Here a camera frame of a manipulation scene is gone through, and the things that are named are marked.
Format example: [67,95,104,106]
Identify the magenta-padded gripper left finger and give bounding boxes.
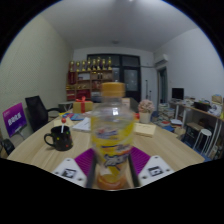
[51,148,98,190]

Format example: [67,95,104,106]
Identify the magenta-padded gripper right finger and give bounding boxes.
[128,146,175,188]

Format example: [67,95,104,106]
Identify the yellow-capped clear drink bottle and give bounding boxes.
[90,82,136,191]

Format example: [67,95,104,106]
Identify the black dotted mug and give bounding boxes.
[43,125,74,152]

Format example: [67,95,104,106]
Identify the pale yellow notebook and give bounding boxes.
[133,122,158,138]

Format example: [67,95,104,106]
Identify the white open book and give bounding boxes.
[72,116,93,133]

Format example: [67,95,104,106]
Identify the pale yellow notepad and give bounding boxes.
[53,117,75,128]

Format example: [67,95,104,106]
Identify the red lollipop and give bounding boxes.
[60,117,68,134]

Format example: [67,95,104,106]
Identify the blue booklet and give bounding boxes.
[61,112,86,122]

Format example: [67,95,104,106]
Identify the white round stool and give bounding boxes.
[193,128,213,154]

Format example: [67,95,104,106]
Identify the pink flowers in white pot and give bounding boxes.
[137,99,155,125]

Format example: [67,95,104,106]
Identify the yellow gift box, red ribbon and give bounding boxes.
[72,96,94,114]

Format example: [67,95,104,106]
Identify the black office chair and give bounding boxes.
[24,95,61,133]

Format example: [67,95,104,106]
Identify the purple sign board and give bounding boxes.
[2,102,28,138]

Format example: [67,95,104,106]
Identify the cluttered white side desk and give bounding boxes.
[168,94,224,161]

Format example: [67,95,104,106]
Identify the black computer monitor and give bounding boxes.
[171,87,185,101]

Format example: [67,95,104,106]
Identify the wooden shelf unit with trophies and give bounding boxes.
[65,56,114,102]

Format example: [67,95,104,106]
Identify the dark glass double door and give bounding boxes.
[87,53,142,103]

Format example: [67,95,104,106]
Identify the white air conditioner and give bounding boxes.
[153,53,170,68]

